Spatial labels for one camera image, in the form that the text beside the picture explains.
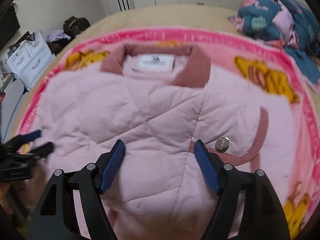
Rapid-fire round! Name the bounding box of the black flat television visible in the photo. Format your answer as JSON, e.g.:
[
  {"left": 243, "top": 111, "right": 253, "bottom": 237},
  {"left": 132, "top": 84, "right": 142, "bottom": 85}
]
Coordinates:
[{"left": 0, "top": 3, "right": 20, "bottom": 48}]

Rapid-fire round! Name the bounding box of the pink quilted jacket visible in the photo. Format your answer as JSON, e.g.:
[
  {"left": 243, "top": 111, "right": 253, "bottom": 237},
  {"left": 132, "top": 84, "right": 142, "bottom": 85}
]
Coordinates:
[{"left": 27, "top": 43, "right": 296, "bottom": 239}]

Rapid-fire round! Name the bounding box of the pink cartoon bear blanket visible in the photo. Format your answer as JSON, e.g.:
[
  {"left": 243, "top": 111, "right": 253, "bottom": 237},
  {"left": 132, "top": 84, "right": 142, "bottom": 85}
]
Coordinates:
[{"left": 19, "top": 27, "right": 319, "bottom": 237}]

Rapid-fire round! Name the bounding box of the blue floral quilt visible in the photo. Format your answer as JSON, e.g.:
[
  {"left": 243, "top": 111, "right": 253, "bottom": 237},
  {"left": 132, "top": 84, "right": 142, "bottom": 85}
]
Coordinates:
[{"left": 228, "top": 0, "right": 319, "bottom": 88}]

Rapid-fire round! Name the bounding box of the black bag on floor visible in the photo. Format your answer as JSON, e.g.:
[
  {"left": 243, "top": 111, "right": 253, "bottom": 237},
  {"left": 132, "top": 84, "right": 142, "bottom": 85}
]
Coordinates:
[{"left": 63, "top": 16, "right": 91, "bottom": 37}]

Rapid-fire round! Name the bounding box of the white drawer cabinet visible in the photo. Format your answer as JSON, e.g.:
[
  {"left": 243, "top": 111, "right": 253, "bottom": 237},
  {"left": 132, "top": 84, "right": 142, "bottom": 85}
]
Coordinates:
[{"left": 5, "top": 31, "right": 55, "bottom": 89}]

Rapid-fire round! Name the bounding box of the lilac clothes pile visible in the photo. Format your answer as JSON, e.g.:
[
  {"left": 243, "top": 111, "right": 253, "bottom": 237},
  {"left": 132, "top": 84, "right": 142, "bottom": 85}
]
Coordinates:
[{"left": 46, "top": 30, "right": 71, "bottom": 42}]

